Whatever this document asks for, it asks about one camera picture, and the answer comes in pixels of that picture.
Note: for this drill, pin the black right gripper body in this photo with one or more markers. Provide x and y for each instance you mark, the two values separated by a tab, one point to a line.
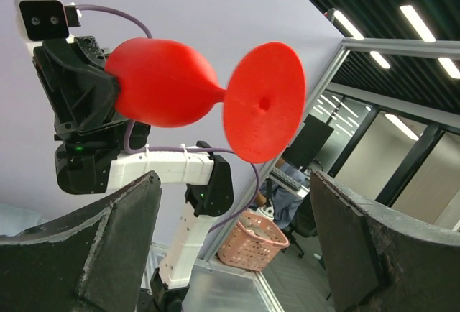
81	93

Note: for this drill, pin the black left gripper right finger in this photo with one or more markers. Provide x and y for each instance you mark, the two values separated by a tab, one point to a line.
378	259

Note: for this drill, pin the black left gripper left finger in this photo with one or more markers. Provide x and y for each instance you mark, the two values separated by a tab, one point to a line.
79	247

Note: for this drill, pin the red plastic wine glass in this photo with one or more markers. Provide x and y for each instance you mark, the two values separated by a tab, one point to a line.
164	83

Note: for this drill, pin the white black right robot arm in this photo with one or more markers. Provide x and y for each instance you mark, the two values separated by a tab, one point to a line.
106	161

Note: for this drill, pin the person in blue shirt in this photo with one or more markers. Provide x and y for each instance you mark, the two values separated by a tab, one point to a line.
286	204

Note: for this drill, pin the pink plastic basket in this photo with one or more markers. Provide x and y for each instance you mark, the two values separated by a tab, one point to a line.
253	243

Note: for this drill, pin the black computer monitor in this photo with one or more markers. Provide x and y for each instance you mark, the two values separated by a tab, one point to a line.
309	141

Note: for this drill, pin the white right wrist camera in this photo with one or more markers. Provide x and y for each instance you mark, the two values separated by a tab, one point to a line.
40	20

